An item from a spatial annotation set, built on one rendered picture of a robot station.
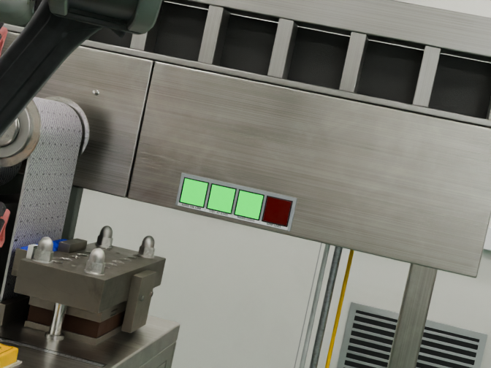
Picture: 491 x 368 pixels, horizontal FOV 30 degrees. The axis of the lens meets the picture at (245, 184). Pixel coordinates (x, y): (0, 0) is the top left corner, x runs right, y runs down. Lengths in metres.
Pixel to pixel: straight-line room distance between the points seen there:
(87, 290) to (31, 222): 0.21
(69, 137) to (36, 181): 0.15
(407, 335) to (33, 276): 0.85
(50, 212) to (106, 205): 2.61
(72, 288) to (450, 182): 0.77
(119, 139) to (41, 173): 0.28
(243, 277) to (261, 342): 0.32
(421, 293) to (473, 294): 2.20
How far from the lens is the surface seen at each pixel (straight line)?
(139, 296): 1.77
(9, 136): 1.69
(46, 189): 1.80
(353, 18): 1.91
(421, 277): 2.05
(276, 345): 4.33
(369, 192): 1.88
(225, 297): 4.33
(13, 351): 1.49
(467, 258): 1.89
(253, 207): 1.90
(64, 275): 1.63
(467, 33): 1.90
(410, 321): 2.06
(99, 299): 1.62
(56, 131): 1.79
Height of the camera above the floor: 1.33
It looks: 3 degrees down
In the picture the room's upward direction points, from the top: 12 degrees clockwise
